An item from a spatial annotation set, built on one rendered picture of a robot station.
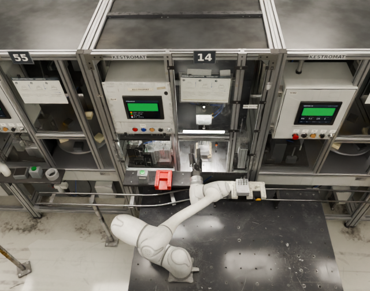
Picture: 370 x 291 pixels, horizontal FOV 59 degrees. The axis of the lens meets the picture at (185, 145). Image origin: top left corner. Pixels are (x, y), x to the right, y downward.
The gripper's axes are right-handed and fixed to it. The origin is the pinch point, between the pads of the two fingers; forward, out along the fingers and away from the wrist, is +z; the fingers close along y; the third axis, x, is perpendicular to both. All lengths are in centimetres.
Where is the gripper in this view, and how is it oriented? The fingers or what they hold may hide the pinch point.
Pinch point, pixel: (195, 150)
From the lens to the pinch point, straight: 232.1
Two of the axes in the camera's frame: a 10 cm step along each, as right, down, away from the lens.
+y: -5.3, -3.4, -7.8
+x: -8.5, 2.4, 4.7
